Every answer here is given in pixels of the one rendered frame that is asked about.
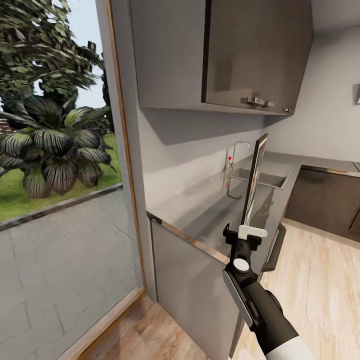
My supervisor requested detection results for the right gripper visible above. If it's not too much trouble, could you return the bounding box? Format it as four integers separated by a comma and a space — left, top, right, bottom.
223, 223, 262, 252

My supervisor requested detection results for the poster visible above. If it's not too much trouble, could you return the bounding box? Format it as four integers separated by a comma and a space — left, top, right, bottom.
240, 133, 268, 226

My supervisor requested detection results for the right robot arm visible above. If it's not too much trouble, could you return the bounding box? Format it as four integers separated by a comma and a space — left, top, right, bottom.
222, 223, 318, 360

